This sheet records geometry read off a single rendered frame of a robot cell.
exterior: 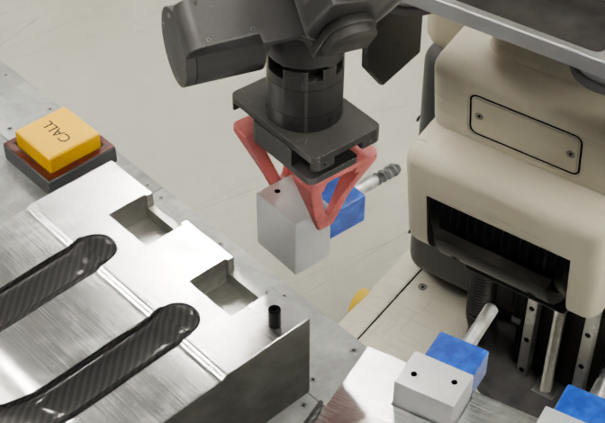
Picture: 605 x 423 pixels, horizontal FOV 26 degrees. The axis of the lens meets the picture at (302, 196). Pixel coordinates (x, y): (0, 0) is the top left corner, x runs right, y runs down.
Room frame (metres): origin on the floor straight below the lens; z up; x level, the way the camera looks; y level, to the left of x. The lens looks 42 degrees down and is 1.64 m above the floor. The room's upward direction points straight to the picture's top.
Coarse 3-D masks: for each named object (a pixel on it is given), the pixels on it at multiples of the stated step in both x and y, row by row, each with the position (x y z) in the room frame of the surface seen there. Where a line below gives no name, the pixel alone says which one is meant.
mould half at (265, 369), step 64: (64, 192) 0.85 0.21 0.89; (128, 192) 0.85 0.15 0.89; (0, 256) 0.77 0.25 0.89; (128, 256) 0.77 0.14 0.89; (192, 256) 0.77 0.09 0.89; (64, 320) 0.70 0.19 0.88; (128, 320) 0.70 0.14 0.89; (256, 320) 0.70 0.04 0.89; (0, 384) 0.64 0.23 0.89; (128, 384) 0.64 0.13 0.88; (192, 384) 0.64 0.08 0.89; (256, 384) 0.66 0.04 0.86
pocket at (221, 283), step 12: (216, 264) 0.76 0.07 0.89; (228, 264) 0.77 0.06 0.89; (204, 276) 0.75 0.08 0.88; (216, 276) 0.76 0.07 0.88; (228, 276) 0.77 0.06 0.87; (240, 276) 0.76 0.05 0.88; (204, 288) 0.75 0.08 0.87; (216, 288) 0.76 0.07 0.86; (228, 288) 0.76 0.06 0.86; (240, 288) 0.75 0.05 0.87; (252, 288) 0.75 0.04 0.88; (216, 300) 0.75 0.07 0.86; (228, 300) 0.75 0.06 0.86; (240, 300) 0.75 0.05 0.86; (252, 300) 0.74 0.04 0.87; (228, 312) 0.73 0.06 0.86
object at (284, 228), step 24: (384, 168) 0.83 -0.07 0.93; (264, 192) 0.77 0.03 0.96; (288, 192) 0.77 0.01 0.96; (360, 192) 0.79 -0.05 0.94; (264, 216) 0.76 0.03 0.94; (288, 216) 0.74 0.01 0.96; (360, 216) 0.78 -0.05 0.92; (264, 240) 0.76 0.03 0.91; (288, 240) 0.74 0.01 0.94; (312, 240) 0.74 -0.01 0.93; (288, 264) 0.74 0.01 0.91; (312, 264) 0.74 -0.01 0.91
